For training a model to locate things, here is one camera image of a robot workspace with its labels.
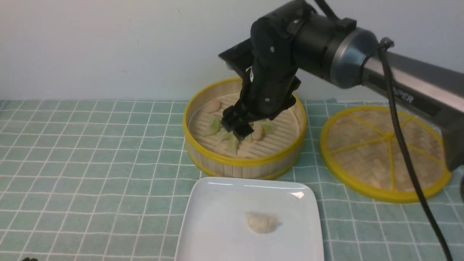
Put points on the green dumpling left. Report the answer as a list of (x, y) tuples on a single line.
[(213, 126)]

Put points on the green dumpling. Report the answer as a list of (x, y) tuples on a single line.
[(233, 144), (267, 128), (213, 126)]

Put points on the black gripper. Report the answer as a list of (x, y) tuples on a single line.
[(265, 64)]

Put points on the green dumpling right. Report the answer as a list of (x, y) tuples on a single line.
[(267, 128)]

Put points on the yellow rimmed woven steamer lid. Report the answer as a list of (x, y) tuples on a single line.
[(359, 147)]

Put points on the green dumpling lower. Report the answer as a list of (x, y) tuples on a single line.
[(233, 144)]

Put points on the white square plate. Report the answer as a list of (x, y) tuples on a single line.
[(214, 226)]

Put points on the green checkered tablecloth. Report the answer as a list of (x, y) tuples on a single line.
[(106, 180)]

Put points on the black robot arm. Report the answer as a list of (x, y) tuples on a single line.
[(339, 52)]

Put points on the yellow rimmed bamboo steamer basket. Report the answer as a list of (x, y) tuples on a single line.
[(258, 156)]

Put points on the black object table corner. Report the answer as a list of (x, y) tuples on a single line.
[(29, 259)]

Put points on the pink dumpling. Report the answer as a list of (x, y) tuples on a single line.
[(212, 106)]

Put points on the cream dumpling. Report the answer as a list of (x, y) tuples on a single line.
[(260, 222)]

